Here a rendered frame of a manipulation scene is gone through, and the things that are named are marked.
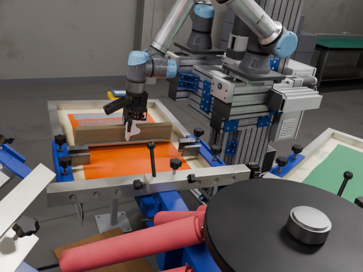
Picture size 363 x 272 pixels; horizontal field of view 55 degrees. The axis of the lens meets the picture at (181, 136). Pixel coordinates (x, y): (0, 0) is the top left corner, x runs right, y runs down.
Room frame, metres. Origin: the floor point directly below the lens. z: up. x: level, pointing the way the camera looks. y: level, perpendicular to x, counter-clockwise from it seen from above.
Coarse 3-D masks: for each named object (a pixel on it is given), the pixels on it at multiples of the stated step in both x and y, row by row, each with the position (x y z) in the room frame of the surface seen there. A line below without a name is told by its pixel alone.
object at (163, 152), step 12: (120, 120) 1.58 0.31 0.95; (132, 120) 1.60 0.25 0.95; (156, 144) 1.38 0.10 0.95; (168, 144) 1.40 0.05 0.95; (144, 156) 1.26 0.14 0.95; (156, 156) 1.27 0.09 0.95; (168, 156) 1.29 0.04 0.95; (180, 156) 1.30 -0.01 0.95; (144, 168) 1.16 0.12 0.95; (156, 168) 1.18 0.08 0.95; (168, 168) 1.19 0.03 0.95; (180, 168) 1.20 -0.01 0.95
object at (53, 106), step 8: (48, 104) 1.57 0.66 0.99; (56, 104) 1.60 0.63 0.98; (64, 104) 1.61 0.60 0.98; (72, 104) 1.63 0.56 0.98; (80, 104) 1.65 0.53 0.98; (88, 104) 1.66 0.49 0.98; (96, 104) 1.68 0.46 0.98; (104, 104) 1.70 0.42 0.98; (152, 104) 1.81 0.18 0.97; (160, 104) 1.79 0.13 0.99; (48, 112) 1.54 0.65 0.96; (56, 112) 1.49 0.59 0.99; (160, 112) 1.71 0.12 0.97; (168, 112) 1.68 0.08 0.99; (56, 120) 1.40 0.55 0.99; (168, 120) 1.61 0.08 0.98; (176, 120) 1.59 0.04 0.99; (56, 128) 1.32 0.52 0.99; (176, 128) 1.51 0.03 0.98; (184, 128) 1.51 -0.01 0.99; (184, 136) 1.43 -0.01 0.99; (200, 160) 1.26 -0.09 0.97
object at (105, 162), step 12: (72, 120) 1.50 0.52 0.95; (84, 120) 1.52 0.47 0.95; (96, 120) 1.54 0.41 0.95; (108, 120) 1.56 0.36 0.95; (96, 156) 1.20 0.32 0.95; (108, 156) 1.22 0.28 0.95; (120, 156) 1.23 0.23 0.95; (132, 156) 1.25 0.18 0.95; (84, 168) 1.10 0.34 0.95; (96, 168) 1.11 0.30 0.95; (108, 168) 1.13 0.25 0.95; (120, 168) 1.14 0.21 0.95; (132, 168) 1.15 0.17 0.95
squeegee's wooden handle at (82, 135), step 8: (80, 128) 1.23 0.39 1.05; (88, 128) 1.24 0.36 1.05; (96, 128) 1.25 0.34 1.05; (104, 128) 1.27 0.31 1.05; (112, 128) 1.28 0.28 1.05; (120, 128) 1.29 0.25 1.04; (144, 128) 1.34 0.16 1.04; (152, 128) 1.36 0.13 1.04; (160, 128) 1.37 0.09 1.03; (168, 128) 1.39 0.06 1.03; (80, 136) 1.22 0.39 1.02; (88, 136) 1.24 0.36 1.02; (96, 136) 1.25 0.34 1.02; (104, 136) 1.27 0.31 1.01; (112, 136) 1.28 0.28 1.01; (120, 136) 1.30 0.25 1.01; (136, 136) 1.33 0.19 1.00; (144, 136) 1.34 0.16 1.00; (152, 136) 1.36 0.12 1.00; (160, 136) 1.38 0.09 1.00; (168, 136) 1.39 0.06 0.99; (80, 144) 1.23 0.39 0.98
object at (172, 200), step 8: (160, 192) 0.89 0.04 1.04; (168, 192) 0.90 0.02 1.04; (176, 192) 0.90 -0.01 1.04; (160, 200) 0.87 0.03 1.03; (168, 200) 0.86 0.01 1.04; (176, 200) 0.86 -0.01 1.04; (160, 208) 0.86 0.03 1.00; (168, 208) 0.82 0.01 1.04; (176, 208) 0.82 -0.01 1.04; (184, 208) 0.83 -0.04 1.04
